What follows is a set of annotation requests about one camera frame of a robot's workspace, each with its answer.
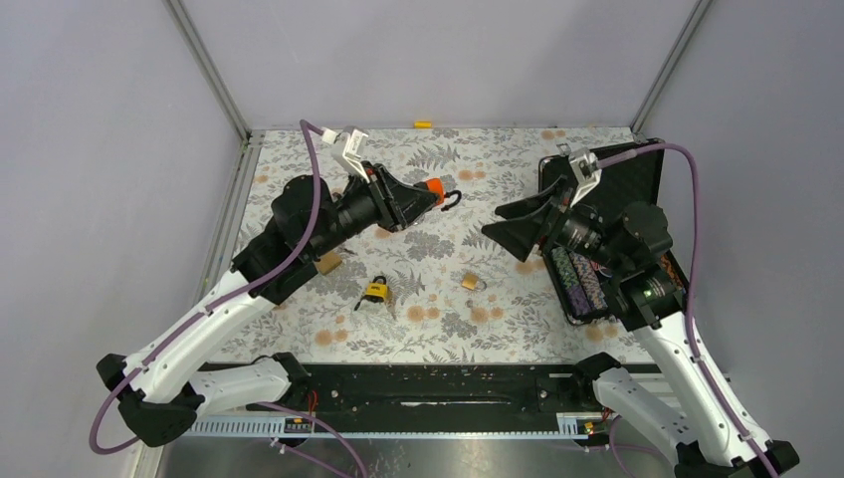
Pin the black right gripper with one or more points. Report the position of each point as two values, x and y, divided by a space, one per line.
520 234

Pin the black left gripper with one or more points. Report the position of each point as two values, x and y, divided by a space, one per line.
385 187

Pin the orange padlock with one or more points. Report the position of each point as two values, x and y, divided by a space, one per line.
446 199

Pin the small brass padlock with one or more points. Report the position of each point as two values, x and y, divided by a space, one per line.
473 282

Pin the yellow black padlock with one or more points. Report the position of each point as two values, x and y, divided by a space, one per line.
377 298

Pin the large brass padlock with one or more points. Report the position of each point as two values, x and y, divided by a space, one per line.
333 259

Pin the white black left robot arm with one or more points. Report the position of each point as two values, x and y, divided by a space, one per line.
163 389

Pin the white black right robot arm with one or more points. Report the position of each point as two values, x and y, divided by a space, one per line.
710 433

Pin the floral patterned mat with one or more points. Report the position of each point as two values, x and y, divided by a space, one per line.
517 319

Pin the black poker chip case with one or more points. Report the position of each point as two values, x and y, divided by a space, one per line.
578 282

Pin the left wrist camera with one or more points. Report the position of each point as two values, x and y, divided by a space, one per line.
347 147

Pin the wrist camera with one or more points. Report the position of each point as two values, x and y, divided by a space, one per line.
584 165
347 147

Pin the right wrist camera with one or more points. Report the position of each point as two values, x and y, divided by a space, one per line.
584 165

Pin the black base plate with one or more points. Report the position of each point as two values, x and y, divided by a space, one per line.
453 388

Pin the white slotted cable duct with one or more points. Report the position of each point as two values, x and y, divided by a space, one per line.
418 424

